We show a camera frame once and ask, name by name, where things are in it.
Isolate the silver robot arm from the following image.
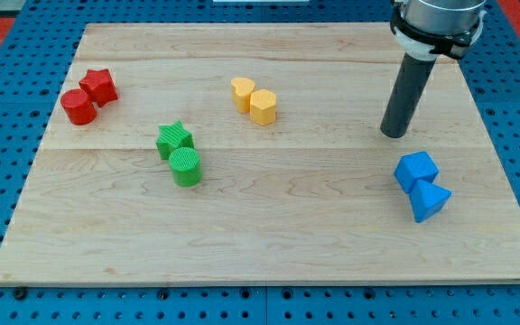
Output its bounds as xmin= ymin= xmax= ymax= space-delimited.
xmin=390 ymin=0 xmax=486 ymax=61

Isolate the wooden board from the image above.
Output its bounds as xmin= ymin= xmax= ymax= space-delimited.
xmin=0 ymin=23 xmax=520 ymax=287

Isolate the yellow hexagon block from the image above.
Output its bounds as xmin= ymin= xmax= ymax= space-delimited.
xmin=250 ymin=89 xmax=277 ymax=125

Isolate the green cylinder block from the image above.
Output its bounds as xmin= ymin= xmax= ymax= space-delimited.
xmin=169 ymin=147 xmax=202 ymax=187

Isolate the yellow heart block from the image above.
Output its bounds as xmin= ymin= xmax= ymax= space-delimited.
xmin=230 ymin=77 xmax=255 ymax=114

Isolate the green star block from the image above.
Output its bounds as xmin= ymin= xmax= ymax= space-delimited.
xmin=155 ymin=121 xmax=194 ymax=160

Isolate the blue cube block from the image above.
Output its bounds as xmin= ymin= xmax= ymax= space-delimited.
xmin=394 ymin=151 xmax=440 ymax=194

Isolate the blue triangle block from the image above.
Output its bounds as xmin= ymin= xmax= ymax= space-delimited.
xmin=409 ymin=180 xmax=452 ymax=223

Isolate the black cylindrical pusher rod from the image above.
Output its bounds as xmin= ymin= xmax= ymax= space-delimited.
xmin=380 ymin=53 xmax=435 ymax=138

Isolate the red star block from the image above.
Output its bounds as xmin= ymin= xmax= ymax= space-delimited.
xmin=79 ymin=69 xmax=118 ymax=107

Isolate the red cylinder block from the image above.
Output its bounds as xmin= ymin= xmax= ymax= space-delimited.
xmin=60 ymin=88 xmax=97 ymax=125

